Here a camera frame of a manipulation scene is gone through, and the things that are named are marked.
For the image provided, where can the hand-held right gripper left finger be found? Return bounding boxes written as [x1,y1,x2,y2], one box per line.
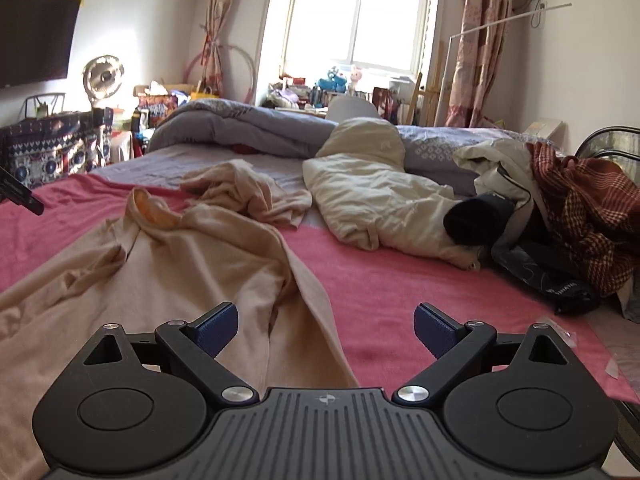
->
[82,301,258,406]

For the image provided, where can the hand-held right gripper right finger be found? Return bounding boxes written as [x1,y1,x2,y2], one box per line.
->
[394,301,571,406]

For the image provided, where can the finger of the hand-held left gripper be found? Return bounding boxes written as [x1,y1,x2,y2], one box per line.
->
[0,164,46,217]

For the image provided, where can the beige long-sleeve shirt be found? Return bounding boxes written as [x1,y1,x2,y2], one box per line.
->
[0,187,361,480]

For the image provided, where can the beige pants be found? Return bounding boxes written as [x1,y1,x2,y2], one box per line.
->
[180,159,313,231]

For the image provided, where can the white clothes rack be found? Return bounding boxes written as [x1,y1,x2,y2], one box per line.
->
[432,2,573,128]

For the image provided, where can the blue patterned fabric bag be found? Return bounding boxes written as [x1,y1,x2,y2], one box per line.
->
[0,107,116,191]

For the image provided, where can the pink blanket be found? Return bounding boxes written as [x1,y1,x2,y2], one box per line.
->
[0,172,631,406]

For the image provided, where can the dark rolled cloth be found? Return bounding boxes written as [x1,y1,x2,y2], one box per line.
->
[443,195,516,248]

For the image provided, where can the clear plastic wrapper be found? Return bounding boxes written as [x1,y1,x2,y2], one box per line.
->
[537,315,581,348]

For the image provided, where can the black printed bag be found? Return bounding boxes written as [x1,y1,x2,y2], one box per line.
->
[490,200,606,317]

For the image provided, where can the white round fan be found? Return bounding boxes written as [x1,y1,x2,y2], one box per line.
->
[81,55,123,111]

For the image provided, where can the black television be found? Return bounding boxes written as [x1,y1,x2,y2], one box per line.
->
[0,0,83,90]

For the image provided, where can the colourful printed bag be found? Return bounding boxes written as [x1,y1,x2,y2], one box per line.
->
[135,92,181,128]

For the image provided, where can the cardboard tissue box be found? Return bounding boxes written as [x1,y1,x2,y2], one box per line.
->
[132,80,193,98]

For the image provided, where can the grey diamond-print pillow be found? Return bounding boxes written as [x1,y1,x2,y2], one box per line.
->
[395,124,566,196]

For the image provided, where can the white hooded jacket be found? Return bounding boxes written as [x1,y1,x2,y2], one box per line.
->
[452,140,551,246]

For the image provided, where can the red plaid cloth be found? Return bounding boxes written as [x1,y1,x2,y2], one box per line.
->
[525,141,640,298]

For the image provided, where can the grey leaf-print quilt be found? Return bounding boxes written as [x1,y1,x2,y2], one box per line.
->
[147,99,351,161]

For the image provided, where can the beige cardboard box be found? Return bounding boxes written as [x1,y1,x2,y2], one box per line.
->
[522,117,566,141]

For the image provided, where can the dark red gift bag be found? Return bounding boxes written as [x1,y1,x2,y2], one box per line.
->
[372,87,401,118]

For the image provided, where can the wooden easel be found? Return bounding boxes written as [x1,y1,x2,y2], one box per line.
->
[402,42,448,127]

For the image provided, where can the white chair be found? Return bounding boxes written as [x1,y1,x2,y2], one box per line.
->
[325,96,381,123]

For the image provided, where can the pile of windowsill clutter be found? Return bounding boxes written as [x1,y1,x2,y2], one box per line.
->
[262,77,331,111]

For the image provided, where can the pink tied-back curtain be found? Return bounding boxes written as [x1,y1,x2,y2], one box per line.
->
[197,0,238,96]

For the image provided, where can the silver black-rimmed container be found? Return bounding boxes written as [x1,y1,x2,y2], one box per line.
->
[572,127,640,161]

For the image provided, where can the pink and white hoop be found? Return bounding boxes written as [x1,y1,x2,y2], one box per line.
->
[184,44,260,107]

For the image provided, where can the blue plush toy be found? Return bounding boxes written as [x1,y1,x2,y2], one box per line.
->
[315,67,351,95]

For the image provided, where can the pink hanging curtain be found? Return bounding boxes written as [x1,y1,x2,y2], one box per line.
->
[445,0,521,128]

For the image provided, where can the window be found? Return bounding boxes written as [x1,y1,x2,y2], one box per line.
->
[277,0,441,81]

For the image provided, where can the black wire rack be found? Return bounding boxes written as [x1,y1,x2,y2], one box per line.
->
[22,91,68,120]

